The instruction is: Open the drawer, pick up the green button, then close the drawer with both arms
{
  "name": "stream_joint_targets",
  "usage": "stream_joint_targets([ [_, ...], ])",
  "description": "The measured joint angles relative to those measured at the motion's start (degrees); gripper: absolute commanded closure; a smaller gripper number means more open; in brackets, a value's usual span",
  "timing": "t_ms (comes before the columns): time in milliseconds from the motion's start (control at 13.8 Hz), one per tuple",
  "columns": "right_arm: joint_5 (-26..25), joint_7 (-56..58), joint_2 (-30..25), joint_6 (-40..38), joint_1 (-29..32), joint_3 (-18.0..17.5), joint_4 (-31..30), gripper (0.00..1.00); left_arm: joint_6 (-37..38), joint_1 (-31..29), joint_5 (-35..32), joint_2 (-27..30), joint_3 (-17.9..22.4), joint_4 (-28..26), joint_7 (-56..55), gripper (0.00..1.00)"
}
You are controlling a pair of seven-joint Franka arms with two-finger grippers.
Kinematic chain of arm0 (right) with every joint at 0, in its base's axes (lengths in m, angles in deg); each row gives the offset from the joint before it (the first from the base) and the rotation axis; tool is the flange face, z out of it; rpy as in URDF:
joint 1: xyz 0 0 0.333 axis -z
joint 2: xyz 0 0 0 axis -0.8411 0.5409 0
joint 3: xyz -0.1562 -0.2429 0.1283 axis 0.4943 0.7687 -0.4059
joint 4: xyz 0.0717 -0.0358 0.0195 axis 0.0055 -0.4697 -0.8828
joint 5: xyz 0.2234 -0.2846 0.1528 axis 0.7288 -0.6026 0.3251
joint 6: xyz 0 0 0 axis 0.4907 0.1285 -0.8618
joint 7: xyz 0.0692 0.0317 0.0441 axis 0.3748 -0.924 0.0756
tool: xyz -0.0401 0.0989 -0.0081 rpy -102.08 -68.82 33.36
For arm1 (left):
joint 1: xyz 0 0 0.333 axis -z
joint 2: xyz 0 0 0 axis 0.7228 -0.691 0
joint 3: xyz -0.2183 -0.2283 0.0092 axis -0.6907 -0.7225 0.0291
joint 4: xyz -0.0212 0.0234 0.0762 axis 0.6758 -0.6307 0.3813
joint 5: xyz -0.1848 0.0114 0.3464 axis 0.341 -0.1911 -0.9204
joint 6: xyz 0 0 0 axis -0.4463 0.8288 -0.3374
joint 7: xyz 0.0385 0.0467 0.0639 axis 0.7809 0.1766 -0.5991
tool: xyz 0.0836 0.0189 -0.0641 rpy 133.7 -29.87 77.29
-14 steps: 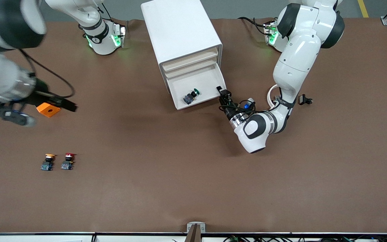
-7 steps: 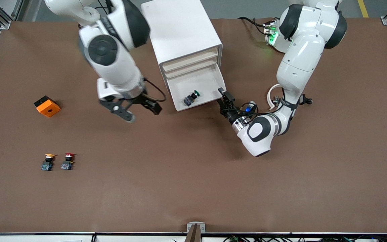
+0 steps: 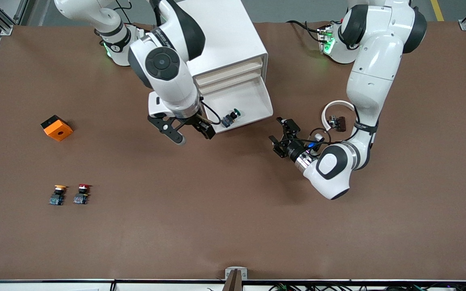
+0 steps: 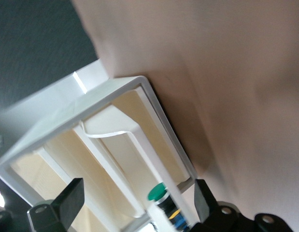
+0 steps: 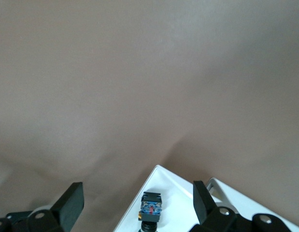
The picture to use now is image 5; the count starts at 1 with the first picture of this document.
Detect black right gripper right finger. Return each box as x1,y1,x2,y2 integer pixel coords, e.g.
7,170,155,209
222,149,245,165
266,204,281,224
192,180,297,232

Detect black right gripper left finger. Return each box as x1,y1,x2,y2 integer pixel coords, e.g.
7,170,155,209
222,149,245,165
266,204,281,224
0,182,85,232

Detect green mushroom push button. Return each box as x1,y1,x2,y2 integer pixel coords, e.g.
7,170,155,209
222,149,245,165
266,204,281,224
137,191,164,232

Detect brown table cover sheet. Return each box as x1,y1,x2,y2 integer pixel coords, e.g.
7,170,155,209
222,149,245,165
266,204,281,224
0,0,299,232

